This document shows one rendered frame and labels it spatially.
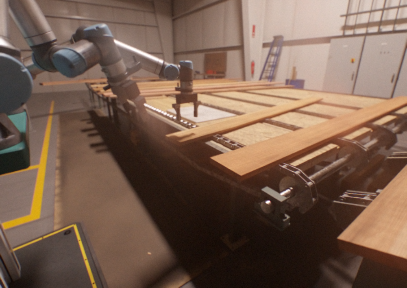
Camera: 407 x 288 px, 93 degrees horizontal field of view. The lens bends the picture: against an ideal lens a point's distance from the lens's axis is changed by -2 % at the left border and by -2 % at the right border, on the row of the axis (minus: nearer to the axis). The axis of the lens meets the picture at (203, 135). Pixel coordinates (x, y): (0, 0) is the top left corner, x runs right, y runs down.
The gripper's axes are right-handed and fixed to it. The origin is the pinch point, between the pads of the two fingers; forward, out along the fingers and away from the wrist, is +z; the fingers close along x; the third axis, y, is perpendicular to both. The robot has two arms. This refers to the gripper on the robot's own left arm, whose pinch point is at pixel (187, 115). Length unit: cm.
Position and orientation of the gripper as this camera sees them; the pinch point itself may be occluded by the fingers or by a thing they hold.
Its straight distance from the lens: 123.8
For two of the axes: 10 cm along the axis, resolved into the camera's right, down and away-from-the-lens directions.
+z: 0.0, 9.4, 3.3
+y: 6.8, 2.4, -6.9
